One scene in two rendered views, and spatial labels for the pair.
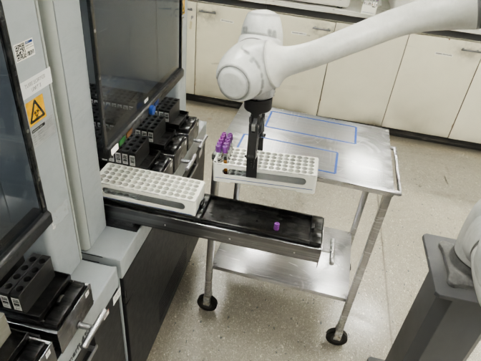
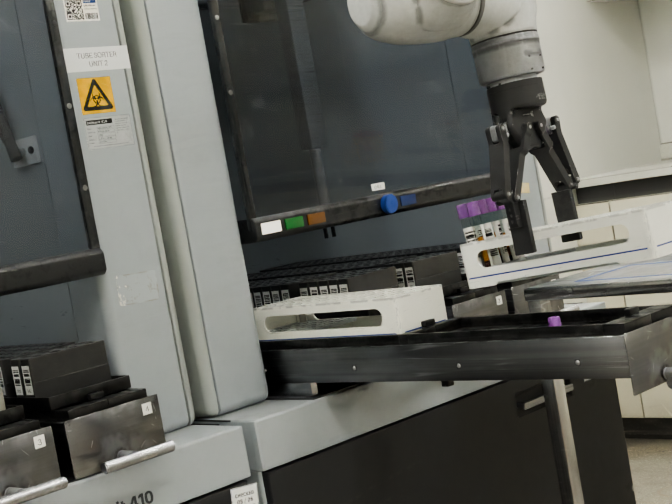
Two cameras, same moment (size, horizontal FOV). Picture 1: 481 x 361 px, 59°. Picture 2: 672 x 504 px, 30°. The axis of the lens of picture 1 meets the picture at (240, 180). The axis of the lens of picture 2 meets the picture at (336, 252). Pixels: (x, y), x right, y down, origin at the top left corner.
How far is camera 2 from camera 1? 1.09 m
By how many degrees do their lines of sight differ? 47
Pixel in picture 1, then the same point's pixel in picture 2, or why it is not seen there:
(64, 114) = (158, 130)
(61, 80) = (150, 74)
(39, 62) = (107, 34)
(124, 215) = (295, 367)
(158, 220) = (343, 360)
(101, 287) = (195, 439)
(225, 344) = not seen: outside the picture
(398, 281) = not seen: outside the picture
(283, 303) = not seen: outside the picture
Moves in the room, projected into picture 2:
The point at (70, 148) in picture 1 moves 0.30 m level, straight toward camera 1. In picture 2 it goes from (169, 189) to (83, 200)
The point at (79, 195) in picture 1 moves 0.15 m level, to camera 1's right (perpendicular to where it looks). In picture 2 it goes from (189, 283) to (272, 273)
